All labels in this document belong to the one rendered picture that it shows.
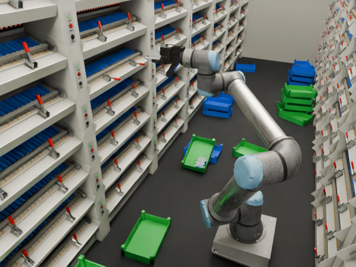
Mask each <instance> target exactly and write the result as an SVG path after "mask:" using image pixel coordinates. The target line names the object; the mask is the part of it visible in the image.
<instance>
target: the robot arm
mask: <svg viewBox="0 0 356 267"><path fill-rule="evenodd" d="M168 45H172V46H171V47H168ZM147 56H148V57H144V58H145V59H146V60H148V61H151V62H153V63H157V64H171V66H170V68H169V69H168V71H167V72H166V75H165V76H167V77H168V78H170V77H172V76H173V75H174V72H175V70H176V69H177V67H178V65H179V63H180V65H183V66H184V67H186V68H194V69H197V92H198V94H200V95H202V96H206V97H210V96H214V95H215V92H219V91H228V93H229V94H230V95H231V96H232V97H233V99H234V100H235V102H236V103H237V105H238V106H239V107H240V109H241V110H242V112H243V113H244V114H245V116H246V117H247V119H248V121H249V122H250V123H251V125H252V126H253V128H254V129H255V131H256V132H257V134H258V135H259V136H260V138H261V139H262V141H263V142H264V143H265V145H266V146H267V148H268V151H267V152H262V153H256V154H248V155H244V156H242V157H239V158H238V159H237V160H236V162H235V164H234V167H235V168H234V175H233V177H232V178H231V179H230V180H229V182H228V183H227V184H226V185H225V187H224V188H223V189H222V190H221V192H220V193H216V194H214V195H213V196H212V197H211V198H210V199H204V200H202V201H201V202H200V208H201V213H202V217H203V221H204V223H205V226H206V227H207V228H214V227H217V226H222V225H226V224H230V231H231V232H232V233H233V234H234V235H235V236H236V237H237V238H239V239H242V240H245V241H253V240H256V239H258V238H260V237H261V236H262V234H263V224H262V222H261V214H262V206H263V194H262V192H261V191H260V190H261V189H263V188H264V187H265V186H266V185H269V184H274V183H279V182H284V181H287V180H289V179H291V178H292V177H293V176H294V175H295V174H296V173H297V171H298V170H299V168H300V164H301V149H300V146H299V145H298V143H297V142H296V141H295V139H294V138H292V137H287V136H286V135H285V133H284V132H283V131H282V130H281V128H280V127H279V126H278V125H277V123H276V122H275V121H274V120H273V118H272V117H271V116H270V115H269V113H268V112H267V110H266V109H265V108H264V107H263V105H262V104H261V103H260V102H259V101H258V99H257V98H256V97H255V96H254V94H253V93H252V92H251V90H250V89H249V88H248V87H247V86H246V84H245V76H244V74H243V73H242V72H241V71H232V72H225V73H216V71H217V70H218V69H219V65H220V64H219V63H220V57H219V53H218V52H216V51H212V50H198V49H187V48H185V47H184V46H176V45H175V44H166V47H163V46H162V47H160V51H159V48H158V47H155V49H154V50H152V49H151V50H150V51H149V55H147Z"/></svg>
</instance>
